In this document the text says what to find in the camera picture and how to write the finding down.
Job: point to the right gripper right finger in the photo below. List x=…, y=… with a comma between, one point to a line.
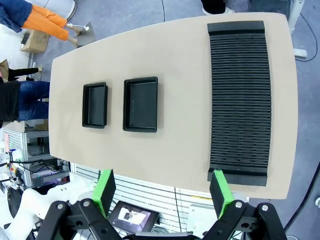
x=221, y=195

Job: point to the grey floor base plate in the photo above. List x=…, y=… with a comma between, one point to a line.
x=86, y=37

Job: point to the person in blue jeans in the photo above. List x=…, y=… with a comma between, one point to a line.
x=32, y=100

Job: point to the mannequin with orange trousers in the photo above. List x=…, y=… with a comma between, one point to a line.
x=50, y=21

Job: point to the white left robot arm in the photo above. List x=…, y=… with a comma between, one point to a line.
x=32, y=200

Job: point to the cardboard box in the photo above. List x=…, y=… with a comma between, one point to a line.
x=36, y=41

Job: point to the black ESD tray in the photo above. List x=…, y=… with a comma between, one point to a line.
x=141, y=105
x=96, y=107

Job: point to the small black monitor screen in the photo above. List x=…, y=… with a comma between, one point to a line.
x=135, y=216

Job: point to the white table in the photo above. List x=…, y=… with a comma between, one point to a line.
x=295, y=20

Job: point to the small white floor post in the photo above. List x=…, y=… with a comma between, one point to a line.
x=86, y=28

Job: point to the black slotted board rack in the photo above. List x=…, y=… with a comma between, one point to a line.
x=240, y=100

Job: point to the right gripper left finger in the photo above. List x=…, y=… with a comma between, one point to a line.
x=103, y=190

